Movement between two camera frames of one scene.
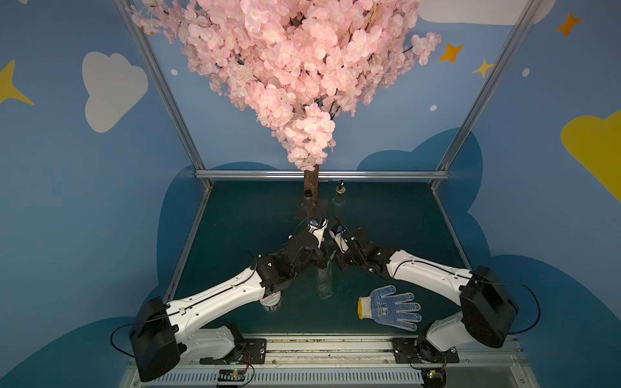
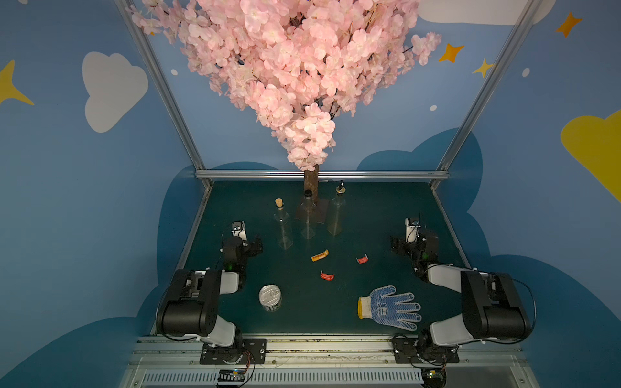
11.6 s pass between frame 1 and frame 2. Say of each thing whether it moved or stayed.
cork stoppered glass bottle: moved
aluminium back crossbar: stayed
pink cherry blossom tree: stayed
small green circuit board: stayed
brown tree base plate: stayed
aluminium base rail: stayed
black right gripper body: moved
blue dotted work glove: stayed
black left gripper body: moved
